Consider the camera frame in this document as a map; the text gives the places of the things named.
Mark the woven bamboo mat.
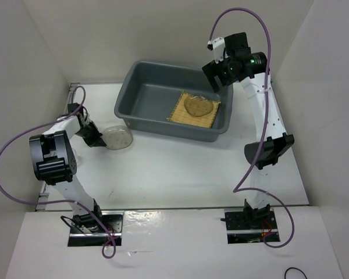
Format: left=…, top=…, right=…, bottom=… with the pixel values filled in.
left=168, top=90, right=221, bottom=128

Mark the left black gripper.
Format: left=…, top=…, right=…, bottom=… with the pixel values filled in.
left=74, top=120, right=106, bottom=147

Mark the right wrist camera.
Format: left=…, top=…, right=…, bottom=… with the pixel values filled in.
left=207, top=37, right=229, bottom=64

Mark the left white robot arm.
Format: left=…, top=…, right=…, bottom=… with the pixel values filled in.
left=29, top=103, right=107, bottom=233

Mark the grey plastic bin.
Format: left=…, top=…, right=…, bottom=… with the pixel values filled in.
left=114, top=61, right=233, bottom=142

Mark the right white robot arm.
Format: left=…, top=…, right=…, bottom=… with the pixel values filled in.
left=202, top=33, right=294, bottom=228

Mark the aluminium table edge rail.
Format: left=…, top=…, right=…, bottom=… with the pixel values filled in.
left=34, top=83, right=79, bottom=212

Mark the clear smoked plate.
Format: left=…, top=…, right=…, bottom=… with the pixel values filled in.
left=184, top=96, right=213, bottom=117
left=102, top=126, right=133, bottom=150

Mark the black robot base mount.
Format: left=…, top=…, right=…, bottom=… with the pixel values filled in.
left=67, top=211, right=125, bottom=247

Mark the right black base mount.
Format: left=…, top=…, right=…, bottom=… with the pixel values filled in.
left=220, top=208, right=280, bottom=244

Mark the black cable loop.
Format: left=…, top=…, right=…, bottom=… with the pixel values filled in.
left=284, top=267, right=308, bottom=279

